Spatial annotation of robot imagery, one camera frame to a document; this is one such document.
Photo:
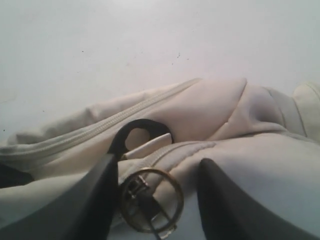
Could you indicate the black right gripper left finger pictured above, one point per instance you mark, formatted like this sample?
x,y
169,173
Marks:
x,y
84,212

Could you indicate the cream white fabric bag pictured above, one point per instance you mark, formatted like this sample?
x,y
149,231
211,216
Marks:
x,y
267,142

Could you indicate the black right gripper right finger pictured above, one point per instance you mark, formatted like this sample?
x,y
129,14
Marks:
x,y
228,213

